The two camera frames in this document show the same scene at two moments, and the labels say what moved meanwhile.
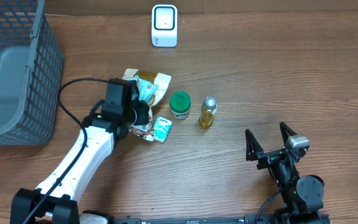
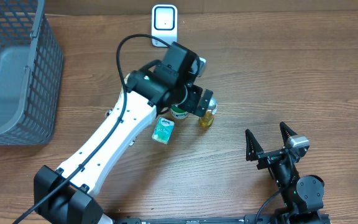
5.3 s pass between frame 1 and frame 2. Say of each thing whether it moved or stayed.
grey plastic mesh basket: stayed
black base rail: stayed
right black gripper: stayed
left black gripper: moved
